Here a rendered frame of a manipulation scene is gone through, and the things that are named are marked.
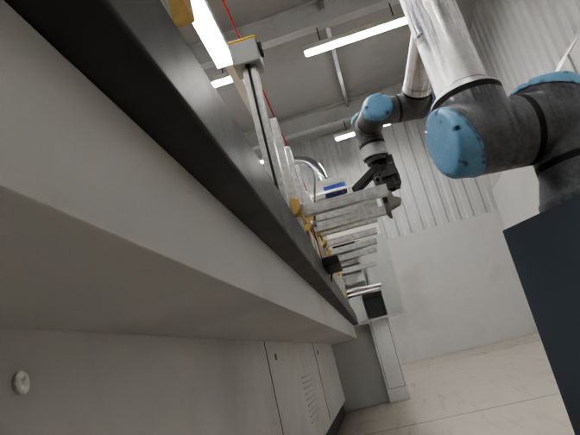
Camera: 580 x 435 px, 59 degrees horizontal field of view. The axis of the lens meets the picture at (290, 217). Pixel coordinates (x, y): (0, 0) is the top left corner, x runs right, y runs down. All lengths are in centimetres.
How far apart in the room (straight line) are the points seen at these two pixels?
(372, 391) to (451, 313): 630
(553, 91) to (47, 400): 102
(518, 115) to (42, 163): 96
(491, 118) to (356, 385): 344
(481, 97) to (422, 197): 973
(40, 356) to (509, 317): 1022
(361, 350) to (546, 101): 338
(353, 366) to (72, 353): 377
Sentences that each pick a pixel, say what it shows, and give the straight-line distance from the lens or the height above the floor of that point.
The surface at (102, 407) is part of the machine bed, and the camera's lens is 68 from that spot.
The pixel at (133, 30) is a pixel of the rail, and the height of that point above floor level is 63.
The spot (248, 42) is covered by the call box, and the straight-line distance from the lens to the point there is 135.
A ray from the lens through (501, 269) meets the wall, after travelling 1066.
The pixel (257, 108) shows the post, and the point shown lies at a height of 103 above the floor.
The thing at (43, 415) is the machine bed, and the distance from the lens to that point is 58.
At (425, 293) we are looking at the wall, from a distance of 1047.
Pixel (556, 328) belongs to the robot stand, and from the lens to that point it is 115.
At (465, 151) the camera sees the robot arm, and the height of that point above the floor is 74.
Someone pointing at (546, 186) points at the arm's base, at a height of 65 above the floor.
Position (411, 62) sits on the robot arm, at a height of 121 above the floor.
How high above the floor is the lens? 43
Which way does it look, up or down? 16 degrees up
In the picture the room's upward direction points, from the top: 13 degrees counter-clockwise
